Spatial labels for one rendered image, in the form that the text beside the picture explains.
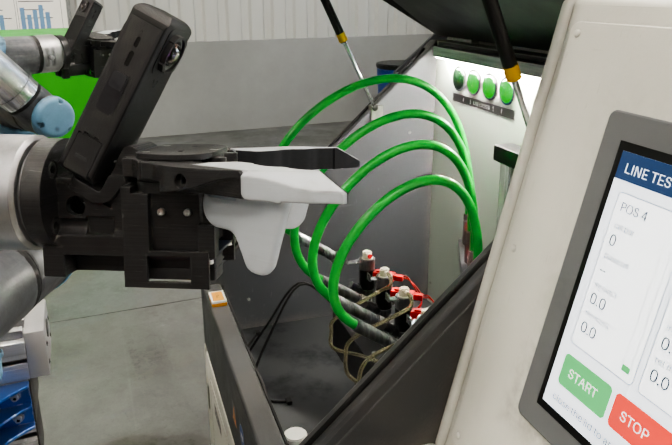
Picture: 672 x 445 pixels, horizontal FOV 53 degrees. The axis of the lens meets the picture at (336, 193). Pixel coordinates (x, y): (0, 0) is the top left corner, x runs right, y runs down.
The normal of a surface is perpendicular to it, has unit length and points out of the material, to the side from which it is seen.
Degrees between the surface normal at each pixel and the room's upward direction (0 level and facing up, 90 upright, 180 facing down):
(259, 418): 0
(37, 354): 90
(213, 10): 90
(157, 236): 82
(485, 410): 76
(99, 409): 1
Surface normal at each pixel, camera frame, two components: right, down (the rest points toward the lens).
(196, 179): -0.30, 0.15
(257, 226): -0.61, 0.12
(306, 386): 0.00, -0.96
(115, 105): -0.10, 0.12
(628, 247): -0.92, -0.13
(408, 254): 0.32, 0.28
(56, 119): 0.73, 0.20
